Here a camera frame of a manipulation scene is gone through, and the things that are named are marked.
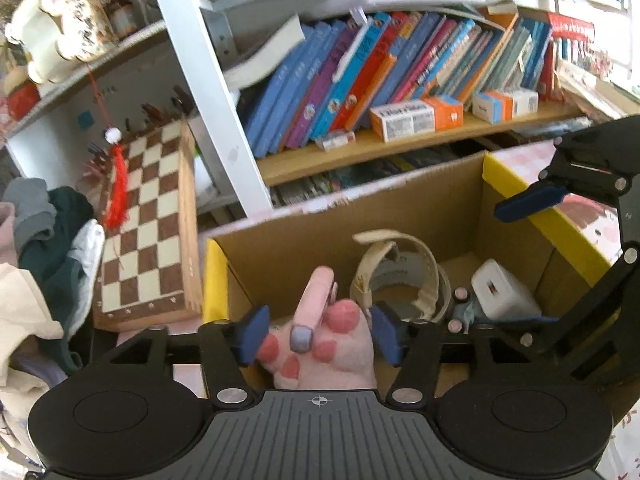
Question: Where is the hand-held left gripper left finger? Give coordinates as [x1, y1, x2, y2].
[99, 304, 273, 409]

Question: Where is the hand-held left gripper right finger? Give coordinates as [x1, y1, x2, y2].
[370, 301, 510, 407]

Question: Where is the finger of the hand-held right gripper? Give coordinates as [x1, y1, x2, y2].
[448, 245, 640, 387]
[494, 115, 640, 224]

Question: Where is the pink plush paw toy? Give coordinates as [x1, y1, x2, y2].
[257, 300, 378, 391]

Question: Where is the white charger adapter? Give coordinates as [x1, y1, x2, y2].
[470, 258, 543, 321]

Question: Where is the clear tape roll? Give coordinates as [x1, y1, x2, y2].
[352, 255, 453, 324]

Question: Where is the brown cardboard box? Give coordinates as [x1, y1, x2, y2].
[202, 150, 621, 396]

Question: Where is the blue orange white carton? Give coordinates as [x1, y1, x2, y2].
[472, 87, 539, 124]

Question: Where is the stack of patterned papers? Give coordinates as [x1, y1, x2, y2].
[555, 57, 640, 121]

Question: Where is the brown white chessboard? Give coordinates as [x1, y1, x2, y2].
[92, 120, 203, 332]

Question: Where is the red bordered booklet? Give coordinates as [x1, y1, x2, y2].
[547, 12, 613, 81]

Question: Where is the white garment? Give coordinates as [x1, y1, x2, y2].
[67, 220, 106, 341]

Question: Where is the small red white carton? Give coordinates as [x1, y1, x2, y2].
[316, 130, 357, 152]

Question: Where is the row of colourful books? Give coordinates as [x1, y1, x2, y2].
[240, 10, 556, 158]

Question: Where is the red tassel ornament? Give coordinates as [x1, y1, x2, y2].
[87, 65, 132, 228]

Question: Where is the dark green garment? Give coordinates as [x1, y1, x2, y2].
[19, 186, 97, 373]

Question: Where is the cream garment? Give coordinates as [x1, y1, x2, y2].
[0, 260, 66, 396]

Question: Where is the row of dark chess pieces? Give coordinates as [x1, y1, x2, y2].
[87, 85, 193, 175]

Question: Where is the white wooden bookshelf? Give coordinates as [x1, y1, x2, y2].
[0, 0, 640, 221]

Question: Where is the grey garment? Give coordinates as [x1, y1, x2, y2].
[2, 177, 57, 253]

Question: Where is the pink garment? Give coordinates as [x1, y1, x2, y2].
[0, 202, 18, 266]

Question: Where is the thick open white book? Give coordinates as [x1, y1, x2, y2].
[222, 12, 306, 92]

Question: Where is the dark glass jar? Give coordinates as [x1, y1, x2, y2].
[107, 0, 151, 36]

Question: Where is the floral ceramic teapot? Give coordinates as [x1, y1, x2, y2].
[5, 0, 118, 83]

